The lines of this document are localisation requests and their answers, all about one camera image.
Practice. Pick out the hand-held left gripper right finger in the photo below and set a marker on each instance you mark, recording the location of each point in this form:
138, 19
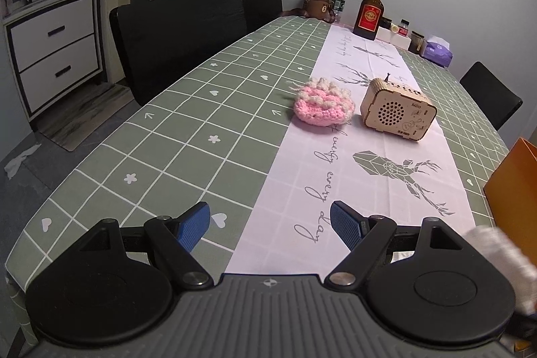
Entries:
346, 226

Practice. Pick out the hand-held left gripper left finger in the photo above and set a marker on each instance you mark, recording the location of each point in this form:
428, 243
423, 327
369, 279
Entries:
193, 226

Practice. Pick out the pink crochet piece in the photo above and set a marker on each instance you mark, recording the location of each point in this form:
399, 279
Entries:
321, 104

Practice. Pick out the white fluffy slipper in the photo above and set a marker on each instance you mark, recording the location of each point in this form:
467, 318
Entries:
503, 261

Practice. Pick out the orange cardboard box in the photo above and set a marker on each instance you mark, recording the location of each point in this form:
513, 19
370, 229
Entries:
516, 194

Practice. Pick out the small wooden radio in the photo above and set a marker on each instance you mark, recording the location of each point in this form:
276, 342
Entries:
396, 110

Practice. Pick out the wood-pattern floor mat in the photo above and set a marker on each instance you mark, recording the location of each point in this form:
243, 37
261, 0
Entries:
84, 114

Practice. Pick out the black chair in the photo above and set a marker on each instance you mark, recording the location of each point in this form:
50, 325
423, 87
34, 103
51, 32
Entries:
176, 43
262, 5
488, 93

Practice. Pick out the crumpled white tissue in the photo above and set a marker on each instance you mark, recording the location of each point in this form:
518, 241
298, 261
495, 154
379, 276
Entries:
19, 163

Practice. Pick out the white box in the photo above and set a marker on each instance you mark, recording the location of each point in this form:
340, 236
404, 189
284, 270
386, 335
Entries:
384, 36
402, 42

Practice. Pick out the dark glass jar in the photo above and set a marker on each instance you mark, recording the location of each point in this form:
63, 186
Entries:
416, 43

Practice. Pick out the purple tissue pack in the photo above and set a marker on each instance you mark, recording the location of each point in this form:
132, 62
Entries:
438, 52

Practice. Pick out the black lidded jar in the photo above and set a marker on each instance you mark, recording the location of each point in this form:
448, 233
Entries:
385, 23

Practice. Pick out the small red-label bottle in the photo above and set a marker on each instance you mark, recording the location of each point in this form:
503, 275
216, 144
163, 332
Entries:
403, 27

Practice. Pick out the brown liquor bottle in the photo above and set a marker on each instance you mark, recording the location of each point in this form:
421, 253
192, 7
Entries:
369, 16

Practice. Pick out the white drawer cabinet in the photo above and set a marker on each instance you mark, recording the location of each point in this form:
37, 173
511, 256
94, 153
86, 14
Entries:
54, 56

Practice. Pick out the brown bear-shaped jug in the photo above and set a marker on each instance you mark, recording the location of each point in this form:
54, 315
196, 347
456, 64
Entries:
319, 3

